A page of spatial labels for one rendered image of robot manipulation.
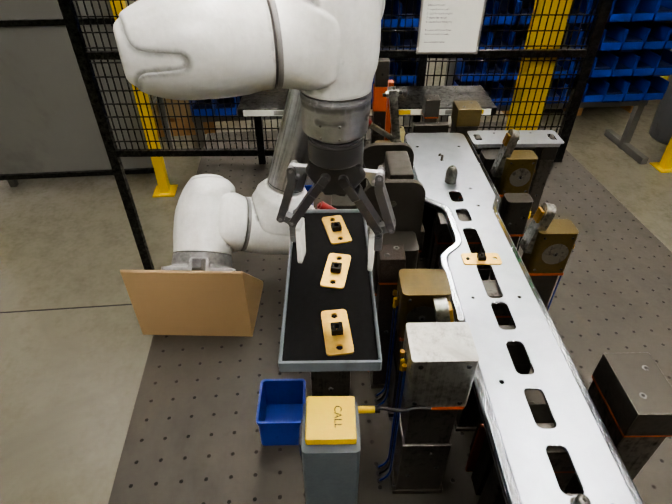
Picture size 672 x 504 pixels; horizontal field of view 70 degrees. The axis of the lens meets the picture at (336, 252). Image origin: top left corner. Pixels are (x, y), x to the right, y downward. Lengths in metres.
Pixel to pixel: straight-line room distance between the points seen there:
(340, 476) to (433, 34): 1.58
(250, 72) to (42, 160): 3.04
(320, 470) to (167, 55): 0.50
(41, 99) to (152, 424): 2.46
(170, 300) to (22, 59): 2.24
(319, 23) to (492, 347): 0.63
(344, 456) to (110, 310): 2.09
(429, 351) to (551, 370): 0.26
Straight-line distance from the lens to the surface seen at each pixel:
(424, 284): 0.90
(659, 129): 4.61
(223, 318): 1.29
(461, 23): 1.94
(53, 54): 3.23
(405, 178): 1.01
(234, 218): 1.30
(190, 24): 0.55
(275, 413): 1.17
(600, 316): 1.54
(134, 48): 0.56
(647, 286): 1.72
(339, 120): 0.61
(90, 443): 2.14
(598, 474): 0.85
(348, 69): 0.58
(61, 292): 2.82
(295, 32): 0.56
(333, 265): 0.79
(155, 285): 1.26
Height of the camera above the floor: 1.68
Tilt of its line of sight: 38 degrees down
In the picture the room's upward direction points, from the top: straight up
